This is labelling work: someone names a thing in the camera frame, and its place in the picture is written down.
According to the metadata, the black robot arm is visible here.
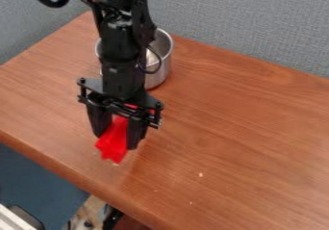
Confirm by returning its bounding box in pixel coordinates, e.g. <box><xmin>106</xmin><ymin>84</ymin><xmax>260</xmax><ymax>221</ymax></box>
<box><xmin>38</xmin><ymin>0</ymin><xmax>163</xmax><ymax>149</ymax></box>

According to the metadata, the metal pot with handle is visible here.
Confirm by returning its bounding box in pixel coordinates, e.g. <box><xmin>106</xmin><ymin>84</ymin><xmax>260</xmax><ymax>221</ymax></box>
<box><xmin>94</xmin><ymin>28</ymin><xmax>175</xmax><ymax>90</ymax></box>

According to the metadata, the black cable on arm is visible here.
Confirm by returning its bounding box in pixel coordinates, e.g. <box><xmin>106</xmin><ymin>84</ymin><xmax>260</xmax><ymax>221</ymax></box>
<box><xmin>138</xmin><ymin>45</ymin><xmax>165</xmax><ymax>75</ymax></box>

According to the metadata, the white object under table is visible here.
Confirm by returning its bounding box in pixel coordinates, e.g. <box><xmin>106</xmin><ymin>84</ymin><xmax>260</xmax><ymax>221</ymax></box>
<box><xmin>0</xmin><ymin>204</ymin><xmax>38</xmax><ymax>230</ymax></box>

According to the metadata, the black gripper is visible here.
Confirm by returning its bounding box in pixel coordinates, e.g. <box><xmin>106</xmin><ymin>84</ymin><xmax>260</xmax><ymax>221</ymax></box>
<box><xmin>78</xmin><ymin>62</ymin><xmax>165</xmax><ymax>150</ymax></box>

